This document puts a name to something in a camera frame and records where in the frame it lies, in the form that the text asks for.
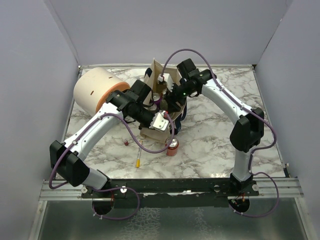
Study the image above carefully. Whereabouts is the yellow white marker pen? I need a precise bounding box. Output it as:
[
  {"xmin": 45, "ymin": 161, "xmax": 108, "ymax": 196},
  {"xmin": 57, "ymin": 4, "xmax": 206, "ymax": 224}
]
[{"xmin": 135, "ymin": 147, "xmax": 142, "ymax": 168}]

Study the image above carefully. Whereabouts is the cream canvas tote bag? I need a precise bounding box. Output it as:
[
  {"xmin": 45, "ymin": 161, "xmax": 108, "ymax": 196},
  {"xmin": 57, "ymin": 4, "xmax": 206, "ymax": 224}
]
[{"xmin": 139, "ymin": 59, "xmax": 187, "ymax": 143}]

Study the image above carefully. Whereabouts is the purple soda can front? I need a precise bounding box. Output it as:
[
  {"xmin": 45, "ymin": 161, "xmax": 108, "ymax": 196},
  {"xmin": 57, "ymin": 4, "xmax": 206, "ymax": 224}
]
[{"xmin": 148, "ymin": 104, "xmax": 158, "ymax": 112}]

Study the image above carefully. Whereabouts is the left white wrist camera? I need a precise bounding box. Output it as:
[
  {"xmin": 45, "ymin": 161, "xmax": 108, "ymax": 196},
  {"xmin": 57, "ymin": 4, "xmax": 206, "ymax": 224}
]
[{"xmin": 149, "ymin": 110, "xmax": 170, "ymax": 132}]

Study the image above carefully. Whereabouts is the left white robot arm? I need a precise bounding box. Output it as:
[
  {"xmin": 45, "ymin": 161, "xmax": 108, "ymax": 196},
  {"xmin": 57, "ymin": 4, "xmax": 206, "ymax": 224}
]
[{"xmin": 49, "ymin": 80, "xmax": 155, "ymax": 198}]

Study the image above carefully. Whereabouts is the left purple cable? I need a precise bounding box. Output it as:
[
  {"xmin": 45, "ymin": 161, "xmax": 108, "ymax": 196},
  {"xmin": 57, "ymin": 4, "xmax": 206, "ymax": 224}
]
[{"xmin": 48, "ymin": 111, "xmax": 174, "ymax": 221}]

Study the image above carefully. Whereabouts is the purple soda can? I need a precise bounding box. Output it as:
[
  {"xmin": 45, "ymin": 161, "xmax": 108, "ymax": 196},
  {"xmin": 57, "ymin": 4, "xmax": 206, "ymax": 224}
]
[
  {"xmin": 148, "ymin": 104, "xmax": 158, "ymax": 112},
  {"xmin": 152, "ymin": 92, "xmax": 162, "ymax": 106}
]

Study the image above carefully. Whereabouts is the red soda can front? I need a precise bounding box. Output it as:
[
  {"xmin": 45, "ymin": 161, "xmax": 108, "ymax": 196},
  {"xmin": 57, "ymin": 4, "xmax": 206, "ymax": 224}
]
[{"xmin": 166, "ymin": 137, "xmax": 179, "ymax": 157}]

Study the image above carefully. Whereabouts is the purple cable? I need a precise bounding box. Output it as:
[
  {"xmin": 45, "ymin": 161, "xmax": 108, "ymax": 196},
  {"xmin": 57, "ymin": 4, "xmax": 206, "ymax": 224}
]
[
  {"xmin": 48, "ymin": 111, "xmax": 174, "ymax": 221},
  {"xmin": 158, "ymin": 48, "xmax": 281, "ymax": 218}
]

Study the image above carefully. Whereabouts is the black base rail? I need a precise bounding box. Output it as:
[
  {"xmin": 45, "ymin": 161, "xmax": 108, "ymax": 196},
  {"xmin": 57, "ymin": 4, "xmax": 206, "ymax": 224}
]
[{"xmin": 81, "ymin": 177, "xmax": 259, "ymax": 209}]

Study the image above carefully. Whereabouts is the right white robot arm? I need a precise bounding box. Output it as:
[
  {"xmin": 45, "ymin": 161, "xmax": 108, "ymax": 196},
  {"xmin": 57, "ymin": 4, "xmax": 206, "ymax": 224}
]
[{"xmin": 157, "ymin": 58, "xmax": 264, "ymax": 196}]

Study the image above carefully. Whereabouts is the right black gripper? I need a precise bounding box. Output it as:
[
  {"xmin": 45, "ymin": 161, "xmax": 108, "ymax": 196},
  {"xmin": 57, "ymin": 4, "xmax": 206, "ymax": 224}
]
[{"xmin": 163, "ymin": 82, "xmax": 196, "ymax": 114}]

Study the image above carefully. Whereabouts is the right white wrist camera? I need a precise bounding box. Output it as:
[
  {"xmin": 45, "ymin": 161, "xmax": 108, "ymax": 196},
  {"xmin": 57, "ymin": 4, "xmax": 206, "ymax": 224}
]
[{"xmin": 157, "ymin": 73, "xmax": 177, "ymax": 93}]

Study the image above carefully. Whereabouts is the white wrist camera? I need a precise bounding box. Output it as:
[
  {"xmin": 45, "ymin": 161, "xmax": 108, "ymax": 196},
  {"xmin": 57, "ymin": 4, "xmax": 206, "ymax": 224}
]
[
  {"xmin": 157, "ymin": 73, "xmax": 177, "ymax": 93},
  {"xmin": 149, "ymin": 110, "xmax": 170, "ymax": 132}
]

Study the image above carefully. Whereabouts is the red soda can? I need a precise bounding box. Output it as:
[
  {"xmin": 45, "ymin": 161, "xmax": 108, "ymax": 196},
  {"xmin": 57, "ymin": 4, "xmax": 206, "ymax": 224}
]
[
  {"xmin": 159, "ymin": 99, "xmax": 169, "ymax": 112},
  {"xmin": 166, "ymin": 137, "xmax": 179, "ymax": 157}
]

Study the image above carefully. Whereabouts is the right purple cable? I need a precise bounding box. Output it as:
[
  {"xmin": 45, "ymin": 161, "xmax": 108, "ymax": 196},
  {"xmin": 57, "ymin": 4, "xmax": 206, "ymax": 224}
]
[{"xmin": 158, "ymin": 48, "xmax": 281, "ymax": 218}]

